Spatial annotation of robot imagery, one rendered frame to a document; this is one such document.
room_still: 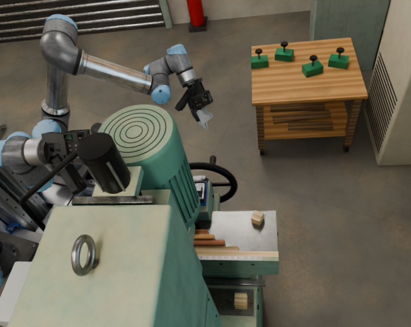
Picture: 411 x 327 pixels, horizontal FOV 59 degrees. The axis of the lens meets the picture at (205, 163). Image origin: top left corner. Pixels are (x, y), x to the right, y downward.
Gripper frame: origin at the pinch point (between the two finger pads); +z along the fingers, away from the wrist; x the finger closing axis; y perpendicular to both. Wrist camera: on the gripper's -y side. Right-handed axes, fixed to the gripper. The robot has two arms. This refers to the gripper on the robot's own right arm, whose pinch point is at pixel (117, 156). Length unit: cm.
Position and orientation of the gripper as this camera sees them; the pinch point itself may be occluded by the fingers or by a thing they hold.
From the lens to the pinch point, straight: 98.6
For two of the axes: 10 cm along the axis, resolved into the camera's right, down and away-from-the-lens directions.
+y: -0.7, -9.7, -2.2
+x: 1.6, -2.2, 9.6
